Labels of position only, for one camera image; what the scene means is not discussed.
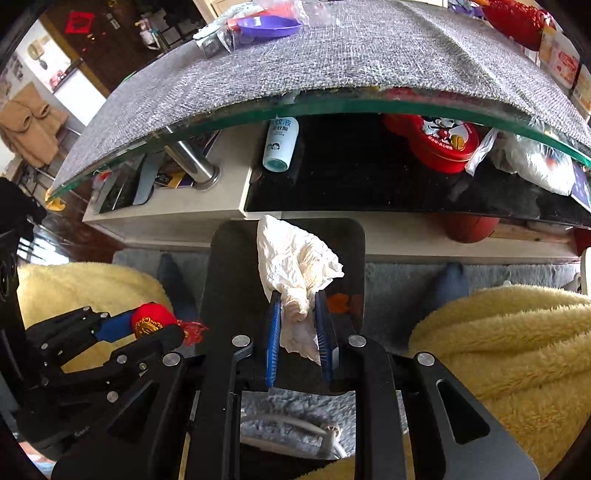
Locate white and blue lotion bottle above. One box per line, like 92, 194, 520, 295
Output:
262, 116, 300, 174

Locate chrome table leg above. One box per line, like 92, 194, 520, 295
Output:
164, 138, 221, 190

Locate white coffee table base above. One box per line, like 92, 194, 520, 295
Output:
83, 129, 583, 265

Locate black cloth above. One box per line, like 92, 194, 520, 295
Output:
0, 178, 48, 241

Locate person's left leg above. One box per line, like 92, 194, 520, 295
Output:
16, 263, 175, 376

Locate red round cartoon tin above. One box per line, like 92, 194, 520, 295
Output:
383, 114, 481, 174

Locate red snack packet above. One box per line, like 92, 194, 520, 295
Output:
227, 0, 297, 27

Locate clear bag with white contents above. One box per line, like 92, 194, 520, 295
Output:
465, 127, 579, 196

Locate brown basketball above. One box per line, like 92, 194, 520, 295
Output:
443, 215, 502, 245

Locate grey woven table mat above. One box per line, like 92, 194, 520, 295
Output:
48, 0, 591, 199

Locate blue booklet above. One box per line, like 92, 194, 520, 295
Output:
571, 164, 591, 209

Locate dark magazine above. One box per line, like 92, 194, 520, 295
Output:
98, 168, 140, 214

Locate person's right foot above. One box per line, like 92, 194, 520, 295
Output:
433, 261, 470, 302

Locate person's right leg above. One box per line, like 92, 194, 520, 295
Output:
407, 284, 591, 480

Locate red paper door decoration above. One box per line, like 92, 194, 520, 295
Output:
64, 11, 96, 36

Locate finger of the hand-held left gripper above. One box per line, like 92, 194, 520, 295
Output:
41, 329, 188, 412
25, 308, 137, 356

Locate grey carpet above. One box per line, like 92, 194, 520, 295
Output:
113, 249, 585, 446

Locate white cable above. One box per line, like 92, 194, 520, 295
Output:
240, 413, 345, 459

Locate person's leg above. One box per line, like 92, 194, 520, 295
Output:
16, 263, 175, 376
407, 284, 591, 480

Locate black trash bin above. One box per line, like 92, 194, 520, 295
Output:
198, 217, 367, 393

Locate purple plastic bowl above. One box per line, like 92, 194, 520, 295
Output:
237, 15, 304, 40

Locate pink and white carton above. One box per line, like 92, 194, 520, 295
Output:
537, 25, 581, 89

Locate clear plastic bag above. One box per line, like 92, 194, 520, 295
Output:
295, 0, 343, 27

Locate white tissue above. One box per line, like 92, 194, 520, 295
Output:
256, 215, 345, 366

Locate beige coat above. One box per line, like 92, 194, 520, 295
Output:
0, 85, 68, 169

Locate small grey box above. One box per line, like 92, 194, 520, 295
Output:
196, 34, 232, 59

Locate small red tasselled ornament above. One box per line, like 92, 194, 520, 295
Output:
130, 302, 209, 348

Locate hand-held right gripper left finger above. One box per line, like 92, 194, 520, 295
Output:
52, 291, 284, 480

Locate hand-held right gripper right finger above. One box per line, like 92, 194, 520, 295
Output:
315, 291, 539, 480

